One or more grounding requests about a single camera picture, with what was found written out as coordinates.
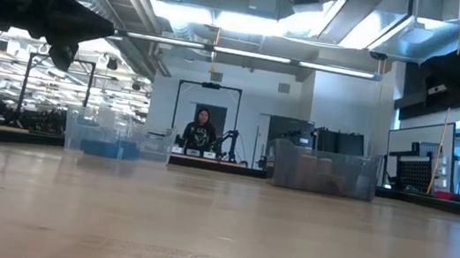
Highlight yellow hanging cord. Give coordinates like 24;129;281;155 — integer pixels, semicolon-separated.
425;0;460;197

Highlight black pegboard rack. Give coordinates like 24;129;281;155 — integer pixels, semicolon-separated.
384;138;447;197

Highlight person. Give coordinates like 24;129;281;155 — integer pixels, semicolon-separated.
179;104;222;154

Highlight white board with black frame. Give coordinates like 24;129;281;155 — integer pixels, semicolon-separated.
381;114;460;197

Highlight black storage cases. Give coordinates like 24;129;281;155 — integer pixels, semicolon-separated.
310;125;367;159

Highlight clear plastic container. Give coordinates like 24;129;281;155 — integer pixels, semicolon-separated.
60;102;180;168

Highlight black aluminium table frame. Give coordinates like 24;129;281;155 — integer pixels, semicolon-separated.
0;125;460;221

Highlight grey translucent plastic container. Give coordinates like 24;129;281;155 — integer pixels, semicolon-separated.
263;136;386;204

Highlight black background rig frame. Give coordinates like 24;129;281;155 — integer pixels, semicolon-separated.
167;78;245;163
14;51;98;129

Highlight small red item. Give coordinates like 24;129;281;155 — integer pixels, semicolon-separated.
433;189;455;201

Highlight plain wooden block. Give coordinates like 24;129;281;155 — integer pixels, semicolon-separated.
315;156;335;179
295;153;320;193

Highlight long ceiling light bar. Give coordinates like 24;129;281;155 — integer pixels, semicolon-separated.
111;27;385;83

